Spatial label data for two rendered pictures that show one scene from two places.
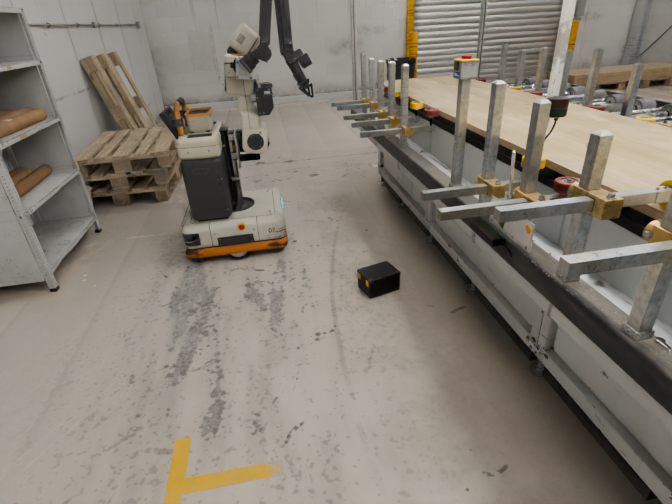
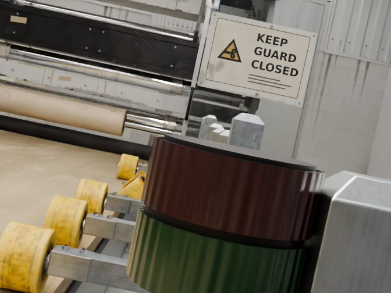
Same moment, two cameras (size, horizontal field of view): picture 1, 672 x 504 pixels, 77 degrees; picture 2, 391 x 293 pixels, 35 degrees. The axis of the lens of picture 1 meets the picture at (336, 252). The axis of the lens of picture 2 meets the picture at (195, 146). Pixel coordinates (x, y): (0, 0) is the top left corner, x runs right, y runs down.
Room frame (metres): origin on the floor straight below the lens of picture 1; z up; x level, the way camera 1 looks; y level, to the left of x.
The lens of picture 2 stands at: (1.47, -0.65, 1.16)
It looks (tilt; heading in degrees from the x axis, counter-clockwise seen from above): 3 degrees down; 187
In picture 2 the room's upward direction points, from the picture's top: 12 degrees clockwise
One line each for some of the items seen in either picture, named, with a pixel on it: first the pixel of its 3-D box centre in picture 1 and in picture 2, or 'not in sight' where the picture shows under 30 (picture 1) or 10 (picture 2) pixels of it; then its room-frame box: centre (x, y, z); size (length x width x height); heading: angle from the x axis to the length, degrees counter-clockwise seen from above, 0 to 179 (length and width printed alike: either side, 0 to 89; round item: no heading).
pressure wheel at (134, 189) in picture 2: not in sight; (132, 195); (0.00, -0.96, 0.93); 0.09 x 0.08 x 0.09; 98
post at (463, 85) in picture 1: (459, 136); not in sight; (1.76, -0.54, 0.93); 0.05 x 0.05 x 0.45; 8
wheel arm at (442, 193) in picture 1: (479, 189); not in sight; (1.45, -0.53, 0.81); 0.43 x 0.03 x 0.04; 98
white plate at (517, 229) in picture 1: (509, 222); not in sight; (1.28, -0.58, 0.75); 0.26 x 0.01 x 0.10; 8
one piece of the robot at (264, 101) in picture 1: (262, 93); not in sight; (2.84, 0.40, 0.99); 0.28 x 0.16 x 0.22; 8
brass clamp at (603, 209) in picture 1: (593, 199); not in sight; (0.98, -0.65, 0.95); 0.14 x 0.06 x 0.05; 8
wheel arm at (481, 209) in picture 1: (506, 207); not in sight; (1.20, -0.53, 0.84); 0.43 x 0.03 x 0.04; 98
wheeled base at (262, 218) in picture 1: (237, 220); not in sight; (2.80, 0.69, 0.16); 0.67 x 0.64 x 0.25; 98
